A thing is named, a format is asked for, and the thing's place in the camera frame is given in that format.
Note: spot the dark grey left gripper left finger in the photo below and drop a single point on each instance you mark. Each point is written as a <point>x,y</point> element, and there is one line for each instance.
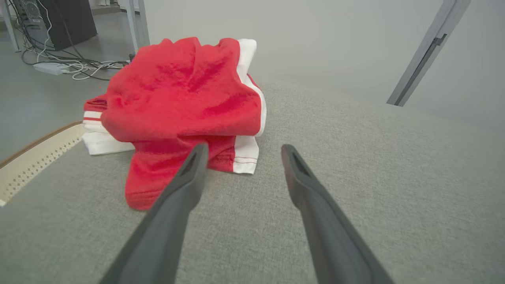
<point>165,228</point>

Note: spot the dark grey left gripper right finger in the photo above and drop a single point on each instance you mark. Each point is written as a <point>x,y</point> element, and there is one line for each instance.
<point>331,236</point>

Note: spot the red jersey with white sleeves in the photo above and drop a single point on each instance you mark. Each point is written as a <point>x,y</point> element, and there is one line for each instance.
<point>98,138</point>

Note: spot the red shorts with white stripe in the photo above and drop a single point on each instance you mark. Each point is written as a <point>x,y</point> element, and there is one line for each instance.
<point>177,90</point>

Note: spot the cream perforated laundry basket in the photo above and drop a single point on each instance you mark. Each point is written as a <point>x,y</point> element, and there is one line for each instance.
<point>35,157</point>

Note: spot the white power strip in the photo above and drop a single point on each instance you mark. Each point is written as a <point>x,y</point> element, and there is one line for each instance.
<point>50,68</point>

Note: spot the grey metal leg with caster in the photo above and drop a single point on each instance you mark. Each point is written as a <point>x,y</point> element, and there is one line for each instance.
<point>138,23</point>

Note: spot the black computer tower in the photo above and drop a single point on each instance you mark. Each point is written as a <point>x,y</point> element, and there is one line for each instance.
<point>67,23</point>

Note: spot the grey metal table leg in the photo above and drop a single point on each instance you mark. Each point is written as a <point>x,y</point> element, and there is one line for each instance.
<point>10,27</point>

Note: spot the grey partition post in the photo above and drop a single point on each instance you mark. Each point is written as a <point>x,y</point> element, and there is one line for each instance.
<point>430,51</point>

